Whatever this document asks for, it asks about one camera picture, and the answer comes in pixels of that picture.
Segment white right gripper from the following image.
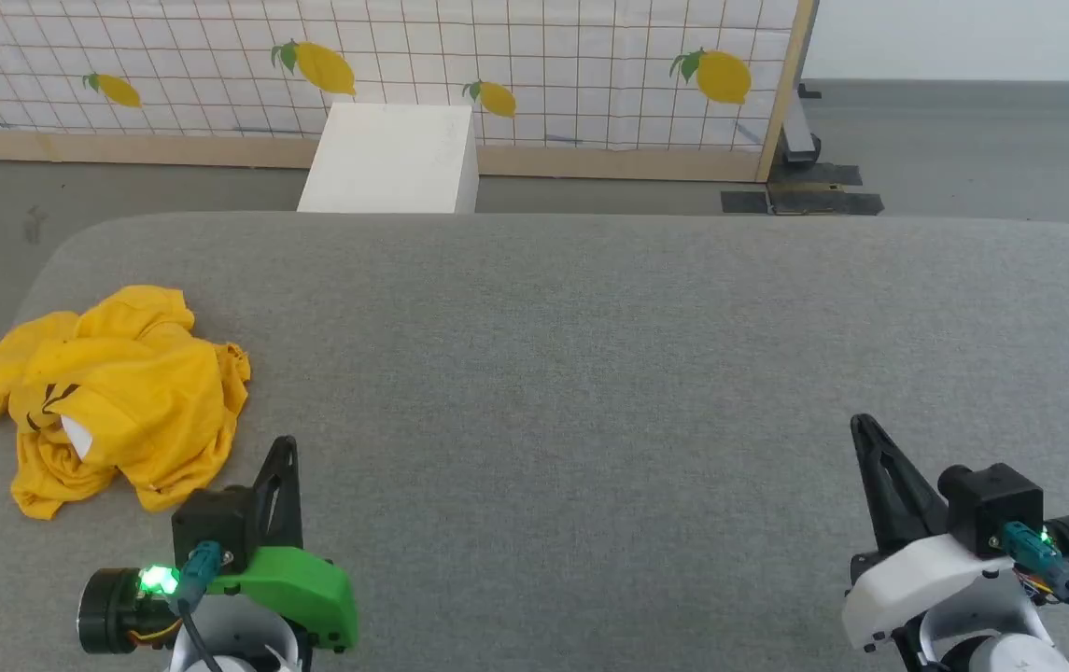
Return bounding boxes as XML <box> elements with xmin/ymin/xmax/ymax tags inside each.
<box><xmin>840</xmin><ymin>413</ymin><xmax>1025</xmax><ymax>652</ymax></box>

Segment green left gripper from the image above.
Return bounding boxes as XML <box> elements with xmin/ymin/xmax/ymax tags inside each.
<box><xmin>205</xmin><ymin>436</ymin><xmax>359</xmax><ymax>652</ymax></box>

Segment yellow tiger face t-shirt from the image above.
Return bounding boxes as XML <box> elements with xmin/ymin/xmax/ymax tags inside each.
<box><xmin>0</xmin><ymin>285</ymin><xmax>252</xmax><ymax>521</ymax></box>

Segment long black floor tape patch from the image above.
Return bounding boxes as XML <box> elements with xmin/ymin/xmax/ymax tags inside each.
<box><xmin>770</xmin><ymin>187</ymin><xmax>885</xmax><ymax>217</ymax></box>

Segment white rectangular box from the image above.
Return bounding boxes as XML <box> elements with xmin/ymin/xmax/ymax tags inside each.
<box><xmin>297</xmin><ymin>101</ymin><xmax>480</xmax><ymax>215</ymax></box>

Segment grey metal partition foot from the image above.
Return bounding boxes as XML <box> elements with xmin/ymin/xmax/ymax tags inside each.
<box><xmin>780</xmin><ymin>82</ymin><xmax>824</xmax><ymax>171</ymax></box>

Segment lemon print partition screen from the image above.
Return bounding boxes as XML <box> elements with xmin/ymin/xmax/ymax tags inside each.
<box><xmin>0</xmin><ymin>0</ymin><xmax>820</xmax><ymax>184</ymax></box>

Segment left teal-plug black cable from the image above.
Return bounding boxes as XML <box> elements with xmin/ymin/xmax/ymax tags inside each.
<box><xmin>177</xmin><ymin>539</ymin><xmax>225</xmax><ymax>672</ymax></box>

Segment teal-plug black cable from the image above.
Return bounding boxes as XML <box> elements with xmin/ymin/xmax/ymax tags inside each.
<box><xmin>1001</xmin><ymin>521</ymin><xmax>1069</xmax><ymax>659</ymax></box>
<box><xmin>177</xmin><ymin>539</ymin><xmax>225</xmax><ymax>672</ymax></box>

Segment right teal-plug black cable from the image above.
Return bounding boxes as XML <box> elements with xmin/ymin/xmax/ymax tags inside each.
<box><xmin>1001</xmin><ymin>521</ymin><xmax>1069</xmax><ymax>659</ymax></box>

